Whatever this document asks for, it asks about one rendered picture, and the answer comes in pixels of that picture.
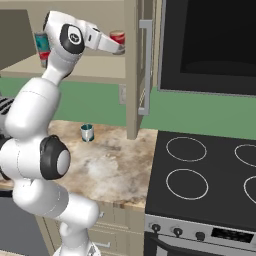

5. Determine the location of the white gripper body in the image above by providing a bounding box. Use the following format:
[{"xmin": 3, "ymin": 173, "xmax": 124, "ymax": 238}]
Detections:
[{"xmin": 97, "ymin": 32, "xmax": 125, "ymax": 56}]

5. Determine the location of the beige cabinet door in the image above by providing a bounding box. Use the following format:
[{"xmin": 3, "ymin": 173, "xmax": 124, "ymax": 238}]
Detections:
[{"xmin": 124, "ymin": 0, "xmax": 158, "ymax": 141}]

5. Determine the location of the brown cabinet door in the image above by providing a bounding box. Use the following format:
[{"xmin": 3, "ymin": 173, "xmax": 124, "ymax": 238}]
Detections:
[{"xmin": 0, "ymin": 8, "xmax": 38, "ymax": 71}]

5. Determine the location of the teal and red can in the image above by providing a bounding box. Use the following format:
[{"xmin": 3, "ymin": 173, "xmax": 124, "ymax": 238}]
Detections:
[{"xmin": 34, "ymin": 31, "xmax": 52, "ymax": 70}]

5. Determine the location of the teal and silver can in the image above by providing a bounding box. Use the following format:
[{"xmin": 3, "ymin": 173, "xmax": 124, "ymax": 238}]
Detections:
[{"xmin": 80, "ymin": 123, "xmax": 96, "ymax": 143}]

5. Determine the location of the black microwave oven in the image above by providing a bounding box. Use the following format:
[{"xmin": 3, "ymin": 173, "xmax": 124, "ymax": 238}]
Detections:
[{"xmin": 157, "ymin": 0, "xmax": 256, "ymax": 98}]

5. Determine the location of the black white striped object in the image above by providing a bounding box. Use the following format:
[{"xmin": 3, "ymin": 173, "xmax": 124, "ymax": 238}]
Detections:
[{"xmin": 0, "ymin": 96, "xmax": 16, "ymax": 118}]

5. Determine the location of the black stove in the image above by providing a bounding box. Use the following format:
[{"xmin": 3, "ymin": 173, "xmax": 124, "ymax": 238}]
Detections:
[{"xmin": 143, "ymin": 129, "xmax": 256, "ymax": 256}]

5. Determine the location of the beige drawer front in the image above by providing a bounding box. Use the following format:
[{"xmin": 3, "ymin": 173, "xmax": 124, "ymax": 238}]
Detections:
[
  {"xmin": 95, "ymin": 199, "xmax": 146, "ymax": 232},
  {"xmin": 42, "ymin": 216, "xmax": 146, "ymax": 256}
]

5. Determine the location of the dark grey dishwasher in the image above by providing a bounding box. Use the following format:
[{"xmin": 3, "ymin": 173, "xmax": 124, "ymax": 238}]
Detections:
[{"xmin": 0, "ymin": 189, "xmax": 51, "ymax": 256}]

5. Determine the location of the beige wall cabinet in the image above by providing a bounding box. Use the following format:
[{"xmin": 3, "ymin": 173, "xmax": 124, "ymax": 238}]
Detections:
[{"xmin": 0, "ymin": 0, "xmax": 138, "ymax": 86}]

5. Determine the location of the grey cabinet door handle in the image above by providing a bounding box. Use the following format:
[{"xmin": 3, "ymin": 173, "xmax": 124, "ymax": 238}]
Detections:
[{"xmin": 137, "ymin": 19, "xmax": 154, "ymax": 117}]

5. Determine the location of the white wall outlet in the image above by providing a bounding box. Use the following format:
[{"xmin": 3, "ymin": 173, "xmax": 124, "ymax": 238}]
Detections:
[{"xmin": 118, "ymin": 83, "xmax": 128, "ymax": 106}]

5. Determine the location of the black oven door handle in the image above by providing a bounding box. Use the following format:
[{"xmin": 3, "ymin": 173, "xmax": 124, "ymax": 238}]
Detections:
[{"xmin": 149, "ymin": 235, "xmax": 221, "ymax": 256}]

